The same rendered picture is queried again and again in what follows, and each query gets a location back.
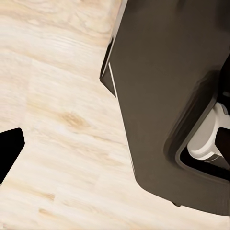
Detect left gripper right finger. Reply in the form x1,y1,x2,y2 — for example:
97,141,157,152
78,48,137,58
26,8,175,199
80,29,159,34
215,127,230,166

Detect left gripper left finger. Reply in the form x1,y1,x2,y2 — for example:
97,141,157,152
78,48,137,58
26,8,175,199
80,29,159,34
0,127,25,185

